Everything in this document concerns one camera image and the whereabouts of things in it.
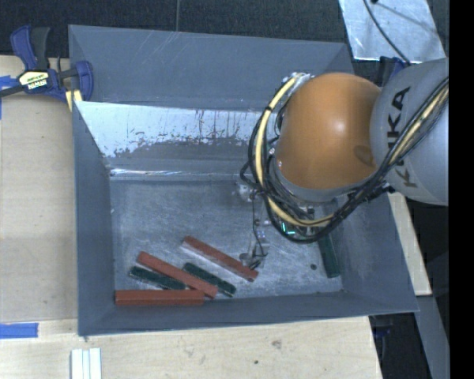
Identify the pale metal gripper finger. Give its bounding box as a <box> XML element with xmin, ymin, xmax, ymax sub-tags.
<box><xmin>235</xmin><ymin>182</ymin><xmax>258</xmax><ymax>205</ymax></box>
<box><xmin>239</xmin><ymin>227</ymin><xmax>271</xmax><ymax>271</ymax></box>

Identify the red-brown flat block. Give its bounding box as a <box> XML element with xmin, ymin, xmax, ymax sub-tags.
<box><xmin>180</xmin><ymin>235</ymin><xmax>259</xmax><ymax>283</ymax></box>
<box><xmin>137</xmin><ymin>250</ymin><xmax>220</xmax><ymax>300</ymax></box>
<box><xmin>114</xmin><ymin>288</ymin><xmax>206</xmax><ymax>307</ymax></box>

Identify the dark green flat block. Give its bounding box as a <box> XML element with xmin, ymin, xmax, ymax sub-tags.
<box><xmin>127</xmin><ymin>265</ymin><xmax>187</xmax><ymax>291</ymax></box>
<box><xmin>181</xmin><ymin>261</ymin><xmax>238</xmax><ymax>298</ymax></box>
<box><xmin>317</xmin><ymin>230</ymin><xmax>342</xmax><ymax>280</ymax></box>

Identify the grey metal bin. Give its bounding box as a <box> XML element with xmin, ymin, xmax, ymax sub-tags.
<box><xmin>67</xmin><ymin>24</ymin><xmax>420</xmax><ymax>337</ymax></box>

